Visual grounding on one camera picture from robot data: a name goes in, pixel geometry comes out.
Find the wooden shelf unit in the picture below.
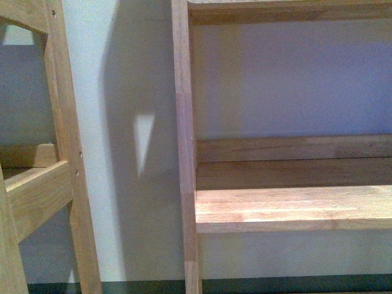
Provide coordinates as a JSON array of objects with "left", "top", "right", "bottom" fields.
[{"left": 171, "top": 1, "right": 391, "bottom": 293}]

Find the wooden ladder shelf frame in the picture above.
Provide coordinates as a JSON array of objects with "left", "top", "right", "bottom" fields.
[{"left": 1, "top": 1, "right": 102, "bottom": 293}]

